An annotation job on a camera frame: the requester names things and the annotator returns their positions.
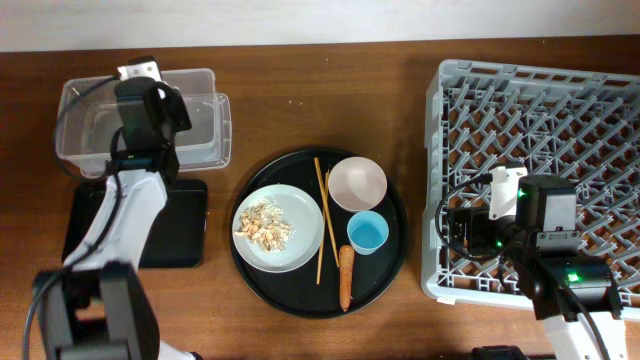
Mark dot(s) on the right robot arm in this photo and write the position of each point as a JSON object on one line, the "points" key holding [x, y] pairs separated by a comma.
{"points": [[574, 296]]}

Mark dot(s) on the clear plastic bin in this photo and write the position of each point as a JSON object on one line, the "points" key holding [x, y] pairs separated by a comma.
{"points": [[89, 117]]}

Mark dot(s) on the blue plastic cup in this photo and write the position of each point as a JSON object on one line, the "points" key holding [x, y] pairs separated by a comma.
{"points": [[367, 231]]}

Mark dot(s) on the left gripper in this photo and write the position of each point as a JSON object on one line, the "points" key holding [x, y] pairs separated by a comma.
{"points": [[174, 104]]}

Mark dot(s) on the black rectangular tray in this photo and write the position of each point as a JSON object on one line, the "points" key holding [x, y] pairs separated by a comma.
{"points": [[176, 239]]}

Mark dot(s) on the right wooden chopstick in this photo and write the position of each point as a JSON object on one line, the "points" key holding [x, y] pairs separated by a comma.
{"points": [[320, 177]]}

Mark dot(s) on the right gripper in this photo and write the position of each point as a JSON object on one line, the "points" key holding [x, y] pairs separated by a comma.
{"points": [[476, 219]]}

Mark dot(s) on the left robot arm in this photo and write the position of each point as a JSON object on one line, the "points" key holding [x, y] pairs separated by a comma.
{"points": [[94, 307]]}

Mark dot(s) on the grey plate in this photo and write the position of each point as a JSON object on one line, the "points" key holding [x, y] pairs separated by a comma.
{"points": [[301, 211]]}

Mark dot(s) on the wooden chopstick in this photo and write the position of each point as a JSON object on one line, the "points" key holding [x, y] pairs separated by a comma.
{"points": [[320, 177], [321, 248]]}

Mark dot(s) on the nut shell scraps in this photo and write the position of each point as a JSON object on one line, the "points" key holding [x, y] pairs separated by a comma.
{"points": [[263, 224]]}

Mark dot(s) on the pink bowl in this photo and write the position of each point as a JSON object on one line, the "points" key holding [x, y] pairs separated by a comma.
{"points": [[357, 184]]}

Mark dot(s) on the orange carrot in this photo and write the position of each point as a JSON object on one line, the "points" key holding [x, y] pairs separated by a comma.
{"points": [[346, 264]]}

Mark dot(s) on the grey dishwasher rack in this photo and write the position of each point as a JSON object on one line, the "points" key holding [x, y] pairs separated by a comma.
{"points": [[582, 126]]}

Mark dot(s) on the left wooden chopstick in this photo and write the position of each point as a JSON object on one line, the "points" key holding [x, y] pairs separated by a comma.
{"points": [[321, 248]]}

